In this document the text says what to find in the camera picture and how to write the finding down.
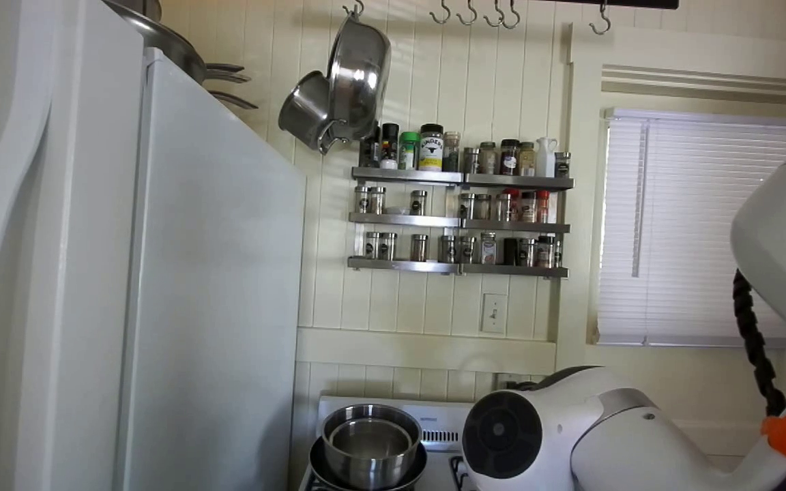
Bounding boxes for white refrigerator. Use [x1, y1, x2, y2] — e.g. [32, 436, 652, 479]
[0, 0, 305, 491]

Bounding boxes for pans on fridge top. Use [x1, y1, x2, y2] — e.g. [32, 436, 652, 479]
[104, 0, 245, 82]

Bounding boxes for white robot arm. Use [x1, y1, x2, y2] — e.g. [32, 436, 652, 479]
[458, 162, 786, 491]

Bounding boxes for green lid spice bottle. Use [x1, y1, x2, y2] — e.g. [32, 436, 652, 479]
[398, 131, 420, 169]

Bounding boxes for white window blind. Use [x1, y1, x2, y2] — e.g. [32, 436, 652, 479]
[598, 112, 786, 348]

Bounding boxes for large white label bottle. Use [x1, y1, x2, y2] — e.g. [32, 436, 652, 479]
[417, 124, 446, 173]

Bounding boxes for white wall outlet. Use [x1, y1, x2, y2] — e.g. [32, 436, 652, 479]
[481, 293, 508, 333]

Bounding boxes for hanging steel bowl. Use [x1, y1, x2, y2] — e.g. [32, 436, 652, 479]
[328, 16, 391, 140]

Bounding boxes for white gas stove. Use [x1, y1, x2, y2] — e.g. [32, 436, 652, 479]
[294, 395, 478, 491]

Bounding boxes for stacked steel pots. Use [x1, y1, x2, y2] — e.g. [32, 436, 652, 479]
[309, 402, 428, 491]

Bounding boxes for hanging steel pot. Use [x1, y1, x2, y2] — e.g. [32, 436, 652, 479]
[278, 71, 331, 153]

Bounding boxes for steel spice rack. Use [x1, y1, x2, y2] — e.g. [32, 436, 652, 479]
[347, 168, 574, 279]

